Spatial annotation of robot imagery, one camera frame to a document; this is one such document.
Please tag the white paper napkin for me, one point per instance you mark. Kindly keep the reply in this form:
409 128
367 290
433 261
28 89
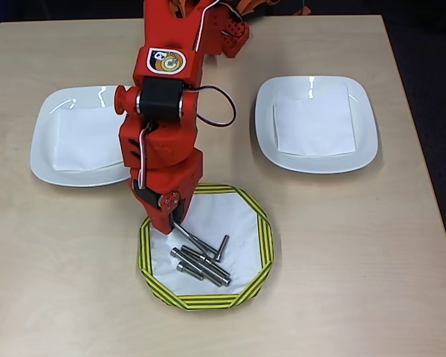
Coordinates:
81 137
312 122

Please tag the yellow green striped paper plate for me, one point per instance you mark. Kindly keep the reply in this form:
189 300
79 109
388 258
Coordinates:
208 303

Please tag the white square ceramic plate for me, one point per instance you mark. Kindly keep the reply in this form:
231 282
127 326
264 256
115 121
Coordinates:
366 141
48 148

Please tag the red printed robot arm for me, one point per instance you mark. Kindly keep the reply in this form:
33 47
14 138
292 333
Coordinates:
167 41

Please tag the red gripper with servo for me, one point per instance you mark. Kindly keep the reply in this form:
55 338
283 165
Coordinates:
163 213

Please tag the orange printed part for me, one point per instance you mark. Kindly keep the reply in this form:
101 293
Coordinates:
255 5

